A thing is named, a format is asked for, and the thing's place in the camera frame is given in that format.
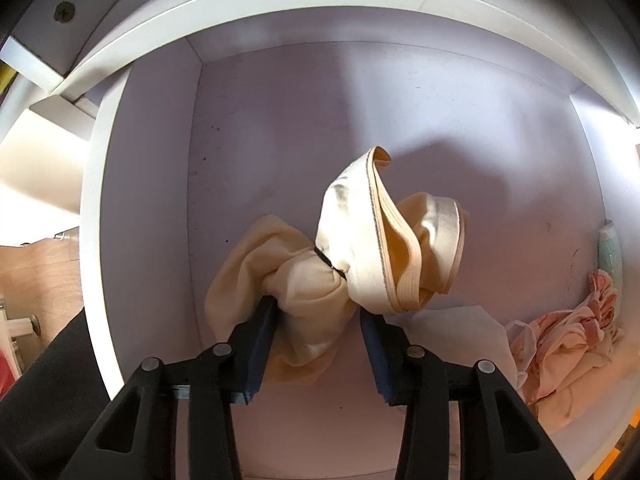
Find cream underwear bundle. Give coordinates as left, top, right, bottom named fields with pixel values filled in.
left=204, top=146, right=472, bottom=388

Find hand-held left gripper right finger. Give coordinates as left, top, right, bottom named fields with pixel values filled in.
left=359, top=310, right=576, bottom=480

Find teal packet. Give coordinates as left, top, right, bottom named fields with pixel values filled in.
left=597, top=220, right=623, bottom=293

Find white cloth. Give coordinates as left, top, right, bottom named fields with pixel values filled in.
left=385, top=305, right=531, bottom=406

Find pink striped cloth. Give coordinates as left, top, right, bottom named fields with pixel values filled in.
left=505, top=269, right=626, bottom=436

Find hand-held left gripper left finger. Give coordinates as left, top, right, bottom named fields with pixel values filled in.
left=60, top=296, right=279, bottom=480

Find black elastic band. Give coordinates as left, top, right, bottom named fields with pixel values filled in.
left=314, top=246, right=349, bottom=281

